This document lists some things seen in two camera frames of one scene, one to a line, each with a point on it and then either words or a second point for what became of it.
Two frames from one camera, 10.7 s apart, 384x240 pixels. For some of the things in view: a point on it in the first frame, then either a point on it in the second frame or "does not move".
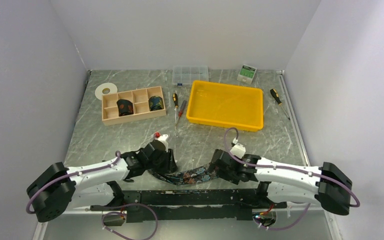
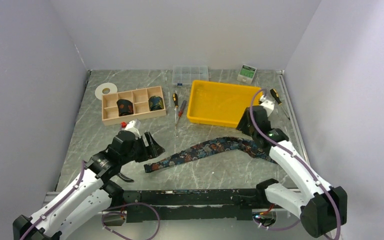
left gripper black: x=172 y=166 to x=154 y=150
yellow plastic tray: x=237 y=107 does not move
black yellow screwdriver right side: x=276 y=96 does not move
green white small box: x=247 y=74 does not move
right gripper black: x=221 y=173 to x=241 y=125
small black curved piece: x=128 y=180 does not move
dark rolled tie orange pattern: x=125 y=107 does not move
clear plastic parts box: x=186 y=74 does not move
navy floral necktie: x=192 y=175 to x=208 y=145
